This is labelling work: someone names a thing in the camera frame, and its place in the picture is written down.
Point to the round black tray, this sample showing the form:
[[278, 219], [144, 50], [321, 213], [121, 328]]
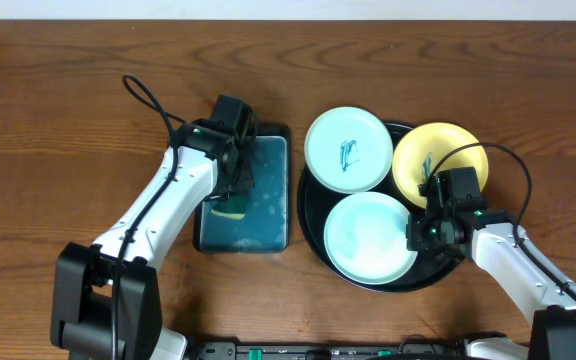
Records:
[[314, 203]]

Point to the yellow plate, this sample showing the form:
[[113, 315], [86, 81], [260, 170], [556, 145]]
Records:
[[421, 149]]

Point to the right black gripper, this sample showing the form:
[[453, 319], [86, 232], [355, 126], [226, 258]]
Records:
[[416, 239]]

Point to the rectangular tray with soapy water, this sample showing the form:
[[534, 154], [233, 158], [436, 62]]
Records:
[[265, 226]]

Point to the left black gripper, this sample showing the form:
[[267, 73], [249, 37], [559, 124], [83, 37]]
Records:
[[241, 176]]

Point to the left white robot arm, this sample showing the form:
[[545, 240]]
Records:
[[106, 299]]

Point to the green yellow sponge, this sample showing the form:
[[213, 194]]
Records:
[[234, 207]]

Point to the mint plate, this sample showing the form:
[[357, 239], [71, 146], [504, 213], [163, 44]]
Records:
[[365, 238], [348, 150]]

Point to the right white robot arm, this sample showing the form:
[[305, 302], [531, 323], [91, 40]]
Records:
[[544, 294]]

